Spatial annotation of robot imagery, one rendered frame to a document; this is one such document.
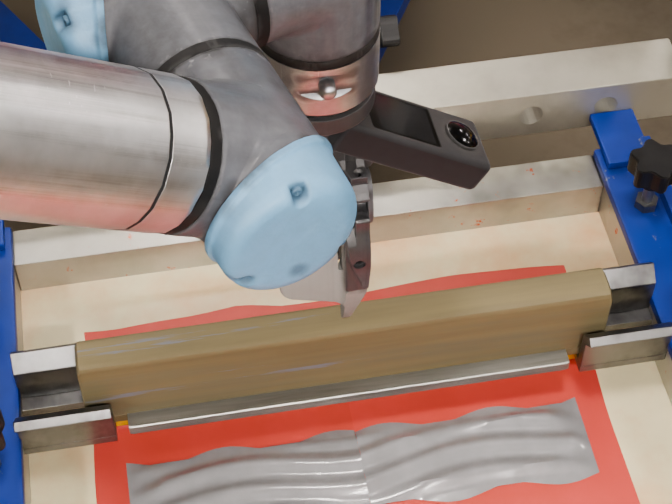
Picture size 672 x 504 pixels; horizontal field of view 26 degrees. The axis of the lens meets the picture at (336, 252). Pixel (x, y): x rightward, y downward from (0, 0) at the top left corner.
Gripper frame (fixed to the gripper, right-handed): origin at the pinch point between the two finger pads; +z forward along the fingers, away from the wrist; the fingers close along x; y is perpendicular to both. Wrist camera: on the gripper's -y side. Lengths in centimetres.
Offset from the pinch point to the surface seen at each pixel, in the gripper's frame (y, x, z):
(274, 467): 6.8, 6.1, 15.0
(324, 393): 2.3, 2.2, 11.6
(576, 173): -23.3, -16.8, 12.2
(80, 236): 19.9, -17.1, 12.1
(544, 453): -14.0, 8.3, 15.3
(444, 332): -7.1, 1.4, 6.9
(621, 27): -79, -135, 111
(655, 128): -77, -108, 111
